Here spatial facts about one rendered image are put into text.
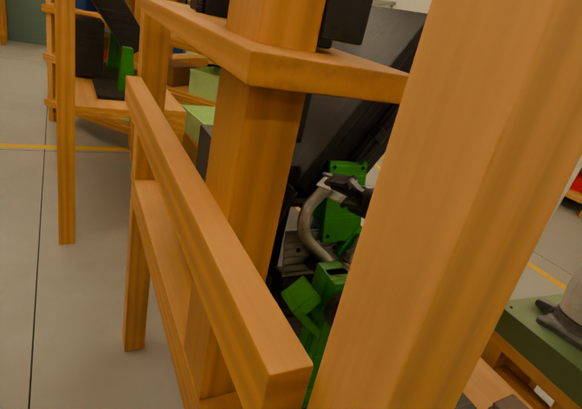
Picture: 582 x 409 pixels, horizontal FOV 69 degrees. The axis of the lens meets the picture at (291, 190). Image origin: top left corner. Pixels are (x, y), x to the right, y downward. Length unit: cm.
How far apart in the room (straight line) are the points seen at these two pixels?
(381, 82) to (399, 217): 29
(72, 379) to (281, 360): 175
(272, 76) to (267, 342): 29
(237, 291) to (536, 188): 34
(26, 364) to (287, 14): 194
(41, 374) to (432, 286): 200
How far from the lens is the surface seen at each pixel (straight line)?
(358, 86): 56
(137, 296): 202
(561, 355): 134
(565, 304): 142
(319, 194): 100
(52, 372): 219
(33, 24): 988
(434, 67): 30
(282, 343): 46
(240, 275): 54
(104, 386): 211
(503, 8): 28
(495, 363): 148
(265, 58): 49
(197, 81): 390
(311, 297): 76
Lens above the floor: 159
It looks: 23 degrees down
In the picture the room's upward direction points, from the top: 13 degrees clockwise
